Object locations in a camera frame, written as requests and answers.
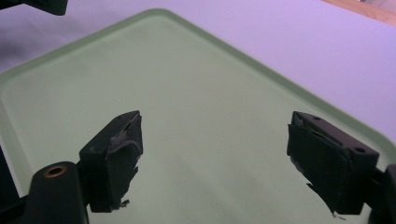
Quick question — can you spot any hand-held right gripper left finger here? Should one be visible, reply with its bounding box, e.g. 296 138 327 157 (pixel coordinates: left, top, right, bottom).
78 109 145 214

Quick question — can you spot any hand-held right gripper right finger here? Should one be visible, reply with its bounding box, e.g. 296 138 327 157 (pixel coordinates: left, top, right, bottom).
286 110 381 217

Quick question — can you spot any pale green plastic tray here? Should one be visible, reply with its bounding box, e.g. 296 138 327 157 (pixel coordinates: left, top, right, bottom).
0 7 396 224

